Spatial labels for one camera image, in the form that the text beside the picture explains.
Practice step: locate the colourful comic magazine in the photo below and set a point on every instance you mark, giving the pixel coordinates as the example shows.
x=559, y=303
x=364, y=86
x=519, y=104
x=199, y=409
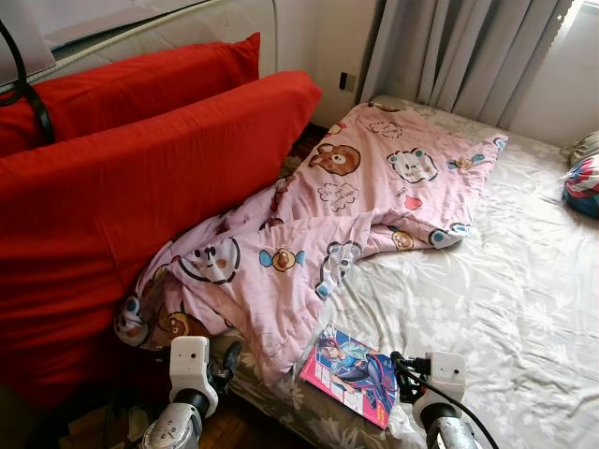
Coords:
x=351, y=379

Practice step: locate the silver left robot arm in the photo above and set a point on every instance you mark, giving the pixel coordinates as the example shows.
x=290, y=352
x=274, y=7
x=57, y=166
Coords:
x=173, y=430

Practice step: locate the bed with grey floral sheet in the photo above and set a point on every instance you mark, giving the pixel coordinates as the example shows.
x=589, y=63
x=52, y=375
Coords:
x=487, y=309

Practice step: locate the pink cartoon print blanket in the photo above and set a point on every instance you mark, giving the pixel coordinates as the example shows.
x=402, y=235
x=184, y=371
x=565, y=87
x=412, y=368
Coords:
x=374, y=187

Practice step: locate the red fabric cushion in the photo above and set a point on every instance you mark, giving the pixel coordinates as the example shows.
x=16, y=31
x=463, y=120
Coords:
x=140, y=89
x=112, y=206

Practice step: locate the red white blue bolster pillow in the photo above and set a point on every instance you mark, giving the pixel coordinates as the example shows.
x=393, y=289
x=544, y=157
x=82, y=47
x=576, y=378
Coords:
x=585, y=187

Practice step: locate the grey floral pillow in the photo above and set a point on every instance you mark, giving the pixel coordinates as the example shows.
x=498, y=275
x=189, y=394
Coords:
x=585, y=148

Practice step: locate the grey curtain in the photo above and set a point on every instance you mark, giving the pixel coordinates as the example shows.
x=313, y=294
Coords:
x=449, y=47

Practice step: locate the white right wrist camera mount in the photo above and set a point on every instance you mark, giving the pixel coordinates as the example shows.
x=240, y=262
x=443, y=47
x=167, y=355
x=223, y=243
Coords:
x=447, y=369

